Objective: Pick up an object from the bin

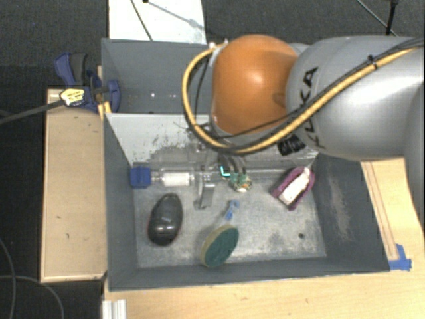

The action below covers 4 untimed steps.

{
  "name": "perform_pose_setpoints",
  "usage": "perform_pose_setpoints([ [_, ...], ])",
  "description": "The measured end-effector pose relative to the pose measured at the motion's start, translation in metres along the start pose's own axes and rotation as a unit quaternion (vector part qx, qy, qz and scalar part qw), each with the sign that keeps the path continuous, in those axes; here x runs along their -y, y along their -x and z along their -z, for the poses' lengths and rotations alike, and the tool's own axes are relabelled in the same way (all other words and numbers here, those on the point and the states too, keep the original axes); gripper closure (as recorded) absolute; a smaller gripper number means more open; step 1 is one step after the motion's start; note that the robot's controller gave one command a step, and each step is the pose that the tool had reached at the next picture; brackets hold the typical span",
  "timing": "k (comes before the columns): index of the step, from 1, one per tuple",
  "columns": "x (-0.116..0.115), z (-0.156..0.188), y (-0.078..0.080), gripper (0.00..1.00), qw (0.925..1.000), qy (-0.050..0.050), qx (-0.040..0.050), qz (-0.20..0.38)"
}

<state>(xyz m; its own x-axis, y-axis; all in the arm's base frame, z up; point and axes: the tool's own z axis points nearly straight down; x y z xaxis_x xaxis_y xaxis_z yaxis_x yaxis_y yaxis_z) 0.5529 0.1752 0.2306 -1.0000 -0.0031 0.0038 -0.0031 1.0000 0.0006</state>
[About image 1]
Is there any purple and white packet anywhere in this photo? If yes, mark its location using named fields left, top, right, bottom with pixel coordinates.
left=270, top=165, right=316, bottom=211

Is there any black cylinder on white bracket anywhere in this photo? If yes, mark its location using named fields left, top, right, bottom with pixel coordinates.
left=276, top=134, right=307, bottom=158

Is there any small blue plastic piece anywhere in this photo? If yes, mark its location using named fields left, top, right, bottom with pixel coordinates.
left=224, top=200, right=240, bottom=221

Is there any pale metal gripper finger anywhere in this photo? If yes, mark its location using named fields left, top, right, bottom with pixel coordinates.
left=193, top=179, right=205, bottom=211
left=202, top=181, right=217, bottom=209

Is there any grey metal bin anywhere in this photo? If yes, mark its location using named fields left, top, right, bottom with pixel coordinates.
left=100, top=37, right=391, bottom=292

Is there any black oval object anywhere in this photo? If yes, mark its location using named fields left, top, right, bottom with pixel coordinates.
left=147, top=193, right=184, bottom=247

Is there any clear plastic bottle blue cap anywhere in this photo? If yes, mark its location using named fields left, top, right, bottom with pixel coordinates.
left=129, top=165, right=199, bottom=189

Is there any pale wood board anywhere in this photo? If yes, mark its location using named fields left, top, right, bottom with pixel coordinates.
left=39, top=88, right=109, bottom=284

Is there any green and yellow round sponge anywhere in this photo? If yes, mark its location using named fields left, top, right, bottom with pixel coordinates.
left=199, top=225, right=240, bottom=268

